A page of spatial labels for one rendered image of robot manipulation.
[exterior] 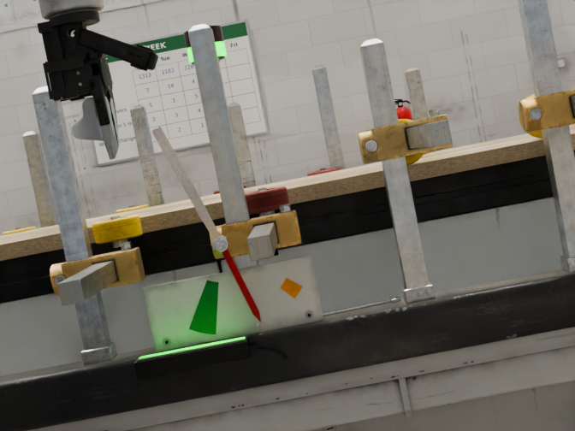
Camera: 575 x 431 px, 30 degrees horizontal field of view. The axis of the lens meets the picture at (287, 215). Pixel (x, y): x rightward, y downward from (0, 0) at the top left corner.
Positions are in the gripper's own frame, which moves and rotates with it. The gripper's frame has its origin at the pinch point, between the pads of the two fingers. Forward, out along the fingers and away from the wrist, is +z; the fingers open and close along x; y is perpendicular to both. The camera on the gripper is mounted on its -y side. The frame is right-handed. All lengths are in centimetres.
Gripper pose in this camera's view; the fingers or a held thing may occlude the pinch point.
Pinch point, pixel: (115, 149)
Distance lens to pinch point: 158.3
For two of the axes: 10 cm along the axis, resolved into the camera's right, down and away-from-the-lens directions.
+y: -9.8, 1.9, 0.2
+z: 1.9, 9.8, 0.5
